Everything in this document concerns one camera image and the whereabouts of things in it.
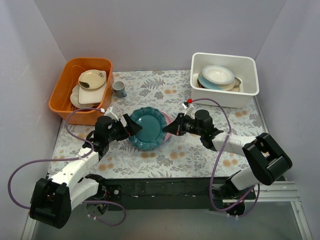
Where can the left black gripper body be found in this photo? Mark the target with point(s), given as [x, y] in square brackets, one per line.
[125, 125]

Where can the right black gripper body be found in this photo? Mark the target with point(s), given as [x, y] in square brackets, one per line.
[179, 124]

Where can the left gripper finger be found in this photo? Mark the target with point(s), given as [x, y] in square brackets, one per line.
[133, 128]
[129, 122]

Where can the pink ceramic plate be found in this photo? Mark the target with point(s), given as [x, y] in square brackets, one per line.
[168, 121]

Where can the teal beaded ceramic plate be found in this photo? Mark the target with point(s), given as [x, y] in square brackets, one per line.
[152, 122]

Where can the cream and blue leaf plate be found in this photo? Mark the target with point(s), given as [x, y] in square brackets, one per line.
[203, 80]

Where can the white ribbed deep plate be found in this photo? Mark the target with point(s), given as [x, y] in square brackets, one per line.
[218, 74]

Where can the small speckled ceramic saucer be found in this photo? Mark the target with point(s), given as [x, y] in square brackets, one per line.
[237, 82]

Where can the cream plate with leaf sprig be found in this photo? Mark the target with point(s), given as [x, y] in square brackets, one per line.
[236, 88]

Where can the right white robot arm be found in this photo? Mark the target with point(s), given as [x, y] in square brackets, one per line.
[267, 160]

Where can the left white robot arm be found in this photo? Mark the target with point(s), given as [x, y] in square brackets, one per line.
[53, 199]

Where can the orange plastic bin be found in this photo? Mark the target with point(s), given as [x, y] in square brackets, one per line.
[60, 102]

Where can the white plastic bin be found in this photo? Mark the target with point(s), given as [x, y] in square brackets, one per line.
[243, 67]

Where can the floral patterned table mat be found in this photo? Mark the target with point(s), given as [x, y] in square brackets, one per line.
[180, 156]

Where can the grey ceramic cup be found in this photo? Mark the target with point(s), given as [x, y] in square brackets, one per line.
[119, 89]

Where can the white rectangular plate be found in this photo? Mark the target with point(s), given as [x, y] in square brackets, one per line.
[91, 91]

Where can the cream plate with dark patch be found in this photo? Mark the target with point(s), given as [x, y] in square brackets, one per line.
[92, 79]

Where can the white flower-shaped plate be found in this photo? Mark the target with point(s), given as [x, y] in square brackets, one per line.
[74, 98]

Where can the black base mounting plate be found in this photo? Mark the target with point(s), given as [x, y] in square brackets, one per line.
[157, 193]

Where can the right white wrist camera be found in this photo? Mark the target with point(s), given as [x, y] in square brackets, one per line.
[188, 106]

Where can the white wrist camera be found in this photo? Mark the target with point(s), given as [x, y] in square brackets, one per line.
[109, 113]
[188, 106]

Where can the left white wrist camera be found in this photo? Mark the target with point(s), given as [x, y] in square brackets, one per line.
[109, 113]

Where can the aluminium frame rail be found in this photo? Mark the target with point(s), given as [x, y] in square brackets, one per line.
[276, 215]

